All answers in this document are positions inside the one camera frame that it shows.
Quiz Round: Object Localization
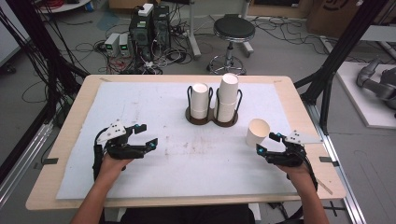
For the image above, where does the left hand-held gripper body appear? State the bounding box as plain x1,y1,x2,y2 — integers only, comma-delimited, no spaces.
92,119,148,161

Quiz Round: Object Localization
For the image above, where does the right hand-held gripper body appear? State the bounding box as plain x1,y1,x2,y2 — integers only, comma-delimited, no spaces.
264,130,324,168

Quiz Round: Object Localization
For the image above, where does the single white paper cup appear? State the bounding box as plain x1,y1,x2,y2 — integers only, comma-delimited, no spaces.
245,118,271,148

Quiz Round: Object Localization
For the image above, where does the black wire cup holder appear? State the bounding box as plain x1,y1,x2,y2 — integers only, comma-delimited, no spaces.
185,85,244,128

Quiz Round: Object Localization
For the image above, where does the person's right hand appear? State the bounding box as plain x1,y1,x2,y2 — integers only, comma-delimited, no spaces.
275,161,313,185

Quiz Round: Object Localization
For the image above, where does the person's left hand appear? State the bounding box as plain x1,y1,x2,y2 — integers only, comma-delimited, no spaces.
98,153,135,184

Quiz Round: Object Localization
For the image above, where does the black tape strip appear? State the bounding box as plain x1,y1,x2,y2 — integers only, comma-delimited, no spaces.
33,157,60,171
318,156,341,168

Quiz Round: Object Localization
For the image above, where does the white foam mat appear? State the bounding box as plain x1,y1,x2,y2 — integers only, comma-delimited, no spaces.
55,81,299,201

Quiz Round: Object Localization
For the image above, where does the thin wooden stick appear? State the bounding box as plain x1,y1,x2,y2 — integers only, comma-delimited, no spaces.
317,179,333,196

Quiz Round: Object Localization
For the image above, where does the tall stack of paper cups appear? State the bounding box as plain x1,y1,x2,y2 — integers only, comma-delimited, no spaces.
213,72,240,123

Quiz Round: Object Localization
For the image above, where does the short stack of paper cups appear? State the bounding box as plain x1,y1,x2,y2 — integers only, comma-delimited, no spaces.
190,82,210,120

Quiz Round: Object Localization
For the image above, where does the person's dark clothing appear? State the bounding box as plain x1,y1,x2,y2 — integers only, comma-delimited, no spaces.
119,203,257,224

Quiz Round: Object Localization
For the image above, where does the white floor board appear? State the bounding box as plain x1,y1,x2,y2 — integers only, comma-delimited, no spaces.
335,61,396,130

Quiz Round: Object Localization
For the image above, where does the grey power supply unit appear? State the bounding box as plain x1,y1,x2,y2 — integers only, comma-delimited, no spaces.
119,33,132,58
104,32,121,58

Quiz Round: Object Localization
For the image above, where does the black computer tower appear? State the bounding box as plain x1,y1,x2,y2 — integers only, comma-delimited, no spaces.
128,12,155,62
152,5,172,51

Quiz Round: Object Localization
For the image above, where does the grey desk leg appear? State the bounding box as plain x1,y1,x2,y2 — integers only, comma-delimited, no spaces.
186,0,203,61

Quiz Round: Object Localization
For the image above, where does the black round stool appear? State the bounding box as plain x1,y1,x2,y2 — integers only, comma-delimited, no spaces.
206,14,257,76

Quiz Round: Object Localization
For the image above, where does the brown cardboard box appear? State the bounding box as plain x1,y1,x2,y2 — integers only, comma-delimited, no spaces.
305,0,396,39

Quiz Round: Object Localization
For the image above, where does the left hand-held gripper cable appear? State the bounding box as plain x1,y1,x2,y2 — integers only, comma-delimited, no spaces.
92,128,106,182

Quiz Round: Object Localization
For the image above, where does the hand-held gripper cable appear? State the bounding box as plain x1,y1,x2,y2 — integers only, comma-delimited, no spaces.
288,151,319,220
92,128,106,182

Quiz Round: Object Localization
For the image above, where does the right hand-held gripper cable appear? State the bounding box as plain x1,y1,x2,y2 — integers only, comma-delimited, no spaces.
288,151,319,220

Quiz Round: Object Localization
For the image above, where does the black metal frame stand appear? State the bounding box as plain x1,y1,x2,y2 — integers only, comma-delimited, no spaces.
293,0,390,135

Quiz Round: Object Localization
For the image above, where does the white box with cable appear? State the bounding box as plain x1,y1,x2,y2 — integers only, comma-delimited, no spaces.
137,3,155,18

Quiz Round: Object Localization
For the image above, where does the black frame with cable bundle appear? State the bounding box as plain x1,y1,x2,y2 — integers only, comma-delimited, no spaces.
0,0,90,185

